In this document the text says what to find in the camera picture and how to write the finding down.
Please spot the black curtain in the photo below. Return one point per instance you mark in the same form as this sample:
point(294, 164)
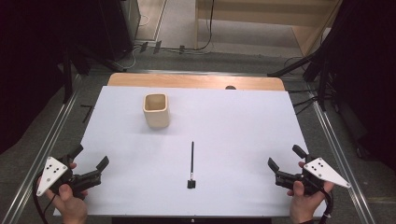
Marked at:
point(367, 77)
point(31, 62)

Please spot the thin black brush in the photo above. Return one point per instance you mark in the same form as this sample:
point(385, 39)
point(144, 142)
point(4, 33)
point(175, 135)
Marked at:
point(192, 161)

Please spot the metal floor rail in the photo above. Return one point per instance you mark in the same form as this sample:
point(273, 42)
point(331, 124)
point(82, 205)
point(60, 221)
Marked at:
point(40, 158)
point(339, 158)

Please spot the black metal stand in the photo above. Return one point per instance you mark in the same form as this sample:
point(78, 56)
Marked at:
point(323, 81)
point(67, 84)

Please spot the person's right hand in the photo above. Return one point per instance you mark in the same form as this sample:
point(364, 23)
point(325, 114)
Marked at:
point(303, 205)

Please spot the light wooden platform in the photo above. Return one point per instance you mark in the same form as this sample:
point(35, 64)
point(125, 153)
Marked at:
point(249, 14)

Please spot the person's left hand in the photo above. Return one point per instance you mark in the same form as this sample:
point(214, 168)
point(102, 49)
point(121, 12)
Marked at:
point(73, 208)

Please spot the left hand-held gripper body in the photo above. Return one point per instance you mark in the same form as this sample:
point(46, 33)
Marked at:
point(51, 174)

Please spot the beige square cup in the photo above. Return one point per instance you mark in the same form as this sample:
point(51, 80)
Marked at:
point(157, 119)

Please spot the white table mat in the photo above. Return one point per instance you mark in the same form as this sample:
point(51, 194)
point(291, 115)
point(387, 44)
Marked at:
point(233, 140)

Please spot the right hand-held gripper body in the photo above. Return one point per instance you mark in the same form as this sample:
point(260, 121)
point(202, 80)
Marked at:
point(323, 172)

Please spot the black cabinet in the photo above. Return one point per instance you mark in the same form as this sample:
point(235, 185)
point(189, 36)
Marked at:
point(118, 31)

